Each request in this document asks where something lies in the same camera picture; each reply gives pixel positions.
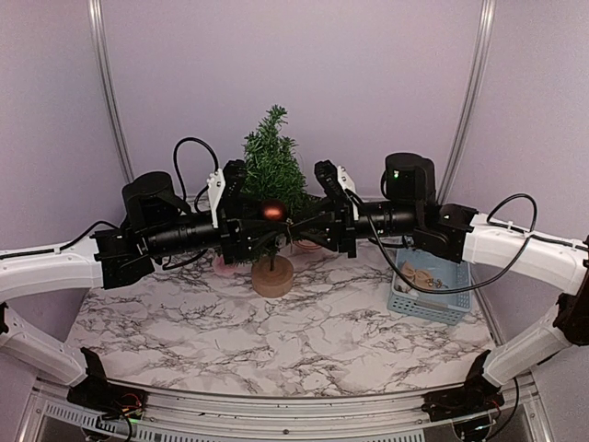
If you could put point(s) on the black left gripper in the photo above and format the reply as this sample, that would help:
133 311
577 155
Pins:
239 240

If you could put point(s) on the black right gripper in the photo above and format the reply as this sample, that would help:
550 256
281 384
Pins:
342 234

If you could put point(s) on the copper bauble ornament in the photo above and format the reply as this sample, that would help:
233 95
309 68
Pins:
273 210

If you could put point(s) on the pink pompom ornament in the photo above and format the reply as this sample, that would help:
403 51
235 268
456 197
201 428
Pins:
222 269

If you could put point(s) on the small green christmas tree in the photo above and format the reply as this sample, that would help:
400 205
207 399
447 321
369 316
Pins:
273 172

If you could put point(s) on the light blue perforated basket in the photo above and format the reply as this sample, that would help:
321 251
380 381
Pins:
447 305

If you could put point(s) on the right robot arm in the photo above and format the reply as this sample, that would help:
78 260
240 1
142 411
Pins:
457 233

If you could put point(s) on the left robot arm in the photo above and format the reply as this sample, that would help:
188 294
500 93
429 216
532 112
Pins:
102 258

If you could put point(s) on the orange white patterned bowl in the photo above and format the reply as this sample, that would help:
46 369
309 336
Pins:
307 246

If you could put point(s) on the white grey small ornament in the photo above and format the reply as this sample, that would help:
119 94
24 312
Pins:
402 287

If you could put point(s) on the beige fabric ornament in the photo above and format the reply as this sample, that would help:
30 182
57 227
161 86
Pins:
418 277

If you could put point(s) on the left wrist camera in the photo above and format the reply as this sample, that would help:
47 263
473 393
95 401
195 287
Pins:
224 185

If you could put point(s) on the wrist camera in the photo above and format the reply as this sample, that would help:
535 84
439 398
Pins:
224 185
335 182

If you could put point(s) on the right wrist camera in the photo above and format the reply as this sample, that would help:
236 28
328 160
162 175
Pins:
335 182

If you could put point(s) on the right aluminium frame post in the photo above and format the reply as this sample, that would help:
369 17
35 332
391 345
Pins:
474 86

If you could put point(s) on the aluminium frame post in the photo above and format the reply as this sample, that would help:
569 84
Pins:
101 50
474 86

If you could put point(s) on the front aluminium rail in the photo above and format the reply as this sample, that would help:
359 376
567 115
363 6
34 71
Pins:
175 415

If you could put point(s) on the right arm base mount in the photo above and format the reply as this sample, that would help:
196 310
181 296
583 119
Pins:
475 395

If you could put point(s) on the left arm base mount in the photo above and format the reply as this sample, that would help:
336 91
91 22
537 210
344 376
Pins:
95 392

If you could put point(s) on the left aluminium frame post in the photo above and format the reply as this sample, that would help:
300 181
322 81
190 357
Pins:
101 50

